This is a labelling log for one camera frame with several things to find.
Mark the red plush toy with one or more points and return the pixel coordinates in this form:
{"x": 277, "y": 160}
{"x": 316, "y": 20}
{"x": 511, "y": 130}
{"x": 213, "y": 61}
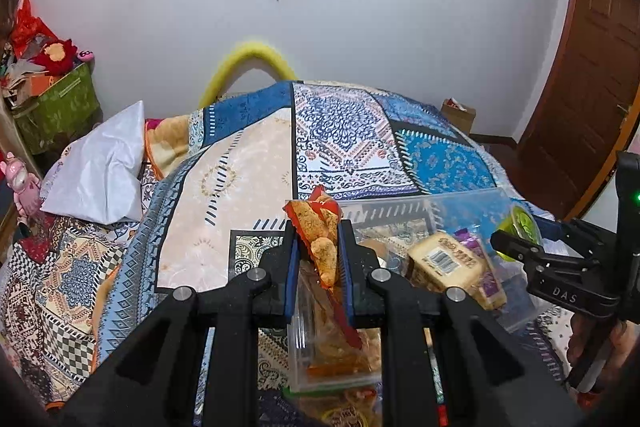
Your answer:
{"x": 57, "y": 54}

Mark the green storage box with toys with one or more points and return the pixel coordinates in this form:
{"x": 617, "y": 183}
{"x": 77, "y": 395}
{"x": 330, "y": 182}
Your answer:
{"x": 30, "y": 67}

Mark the pink rabbit toy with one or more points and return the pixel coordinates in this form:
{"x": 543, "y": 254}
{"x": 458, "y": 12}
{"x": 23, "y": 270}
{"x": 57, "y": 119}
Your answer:
{"x": 22, "y": 187}

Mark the red snack packet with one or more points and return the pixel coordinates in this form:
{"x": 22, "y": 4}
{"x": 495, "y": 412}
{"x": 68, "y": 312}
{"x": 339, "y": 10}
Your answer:
{"x": 345, "y": 409}

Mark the green jelly cup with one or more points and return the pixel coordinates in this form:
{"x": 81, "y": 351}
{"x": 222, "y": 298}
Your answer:
{"x": 525, "y": 224}

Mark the red plastic bag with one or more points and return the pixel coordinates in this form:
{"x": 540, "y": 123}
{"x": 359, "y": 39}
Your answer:
{"x": 27, "y": 27}

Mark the yellow foam tube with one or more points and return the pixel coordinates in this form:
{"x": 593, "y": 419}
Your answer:
{"x": 250, "y": 54}

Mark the green fabric storage box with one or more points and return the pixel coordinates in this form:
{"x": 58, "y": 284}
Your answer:
{"x": 57, "y": 112}

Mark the person's right hand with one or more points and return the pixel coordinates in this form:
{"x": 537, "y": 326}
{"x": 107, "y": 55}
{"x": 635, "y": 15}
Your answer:
{"x": 580, "y": 342}

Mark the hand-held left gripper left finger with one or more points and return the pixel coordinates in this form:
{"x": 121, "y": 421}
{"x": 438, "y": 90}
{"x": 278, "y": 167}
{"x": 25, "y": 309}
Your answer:
{"x": 292, "y": 277}

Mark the brown patterned blanket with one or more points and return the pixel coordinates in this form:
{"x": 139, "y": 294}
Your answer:
{"x": 65, "y": 267}

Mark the purple snack packet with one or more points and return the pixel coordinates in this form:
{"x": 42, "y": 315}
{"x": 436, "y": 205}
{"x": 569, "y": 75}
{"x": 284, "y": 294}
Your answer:
{"x": 470, "y": 239}

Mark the blue patchwork blanket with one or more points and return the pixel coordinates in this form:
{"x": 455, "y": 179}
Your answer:
{"x": 340, "y": 132}

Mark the white pillow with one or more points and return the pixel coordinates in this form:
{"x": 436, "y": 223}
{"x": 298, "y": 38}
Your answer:
{"x": 95, "y": 172}

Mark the orange fleece blanket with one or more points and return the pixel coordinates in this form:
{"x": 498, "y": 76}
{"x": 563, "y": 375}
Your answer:
{"x": 167, "y": 144}

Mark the clear plastic storage container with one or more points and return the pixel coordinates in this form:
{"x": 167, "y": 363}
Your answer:
{"x": 450, "y": 207}

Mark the orange cracker packet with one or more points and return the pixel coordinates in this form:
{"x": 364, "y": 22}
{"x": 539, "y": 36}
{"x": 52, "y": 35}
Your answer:
{"x": 317, "y": 232}

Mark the brown wooden door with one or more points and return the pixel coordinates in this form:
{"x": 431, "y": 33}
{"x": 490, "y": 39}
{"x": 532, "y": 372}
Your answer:
{"x": 590, "y": 82}

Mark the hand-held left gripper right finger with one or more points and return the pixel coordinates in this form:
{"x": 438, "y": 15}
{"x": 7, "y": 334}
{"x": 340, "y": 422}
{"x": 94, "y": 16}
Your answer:
{"x": 346, "y": 277}

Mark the cardboard box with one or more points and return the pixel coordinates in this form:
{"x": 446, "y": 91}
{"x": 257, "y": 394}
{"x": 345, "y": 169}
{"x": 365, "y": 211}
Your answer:
{"x": 459, "y": 117}

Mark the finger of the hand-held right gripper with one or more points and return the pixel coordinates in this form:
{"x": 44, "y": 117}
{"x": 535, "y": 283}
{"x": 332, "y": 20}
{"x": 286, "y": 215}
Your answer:
{"x": 517, "y": 248}
{"x": 552, "y": 228}

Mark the beige vacuum-sealed packet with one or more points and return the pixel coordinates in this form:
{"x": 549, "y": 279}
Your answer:
{"x": 440, "y": 262}

